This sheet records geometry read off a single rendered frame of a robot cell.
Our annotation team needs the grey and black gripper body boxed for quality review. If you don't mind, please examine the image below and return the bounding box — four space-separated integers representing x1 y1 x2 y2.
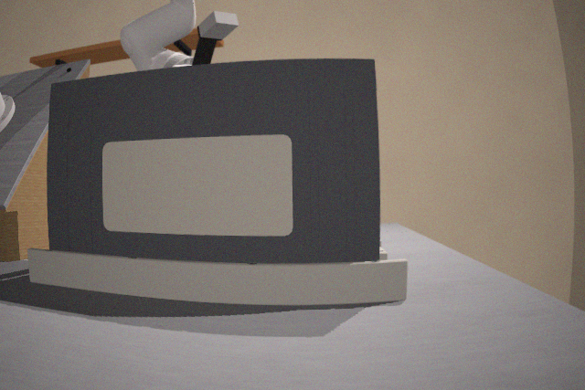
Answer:
173 58 194 67

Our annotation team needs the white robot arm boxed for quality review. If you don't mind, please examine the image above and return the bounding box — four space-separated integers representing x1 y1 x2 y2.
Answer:
0 0 239 132

